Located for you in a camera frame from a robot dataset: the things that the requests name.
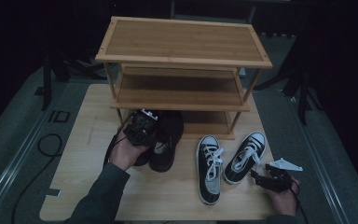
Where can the black metal stand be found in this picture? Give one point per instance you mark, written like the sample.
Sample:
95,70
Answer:
303,99
46,87

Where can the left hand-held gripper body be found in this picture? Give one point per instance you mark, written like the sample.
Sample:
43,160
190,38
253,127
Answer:
141,130

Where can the person's left hand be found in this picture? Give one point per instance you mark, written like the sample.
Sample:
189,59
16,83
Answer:
124,154

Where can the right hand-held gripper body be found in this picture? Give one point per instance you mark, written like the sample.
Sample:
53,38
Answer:
279,181

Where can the grey metal floor rail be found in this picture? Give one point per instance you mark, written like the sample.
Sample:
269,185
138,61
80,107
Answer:
15,161
323,174

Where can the black white canvas sneaker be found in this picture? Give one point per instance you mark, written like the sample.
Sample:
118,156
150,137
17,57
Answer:
237,175
209,191

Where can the person's right hand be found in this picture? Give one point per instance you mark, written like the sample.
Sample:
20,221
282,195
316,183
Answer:
286,202

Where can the wooden three-tier shoe rack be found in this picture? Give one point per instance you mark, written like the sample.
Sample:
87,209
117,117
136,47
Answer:
183,40

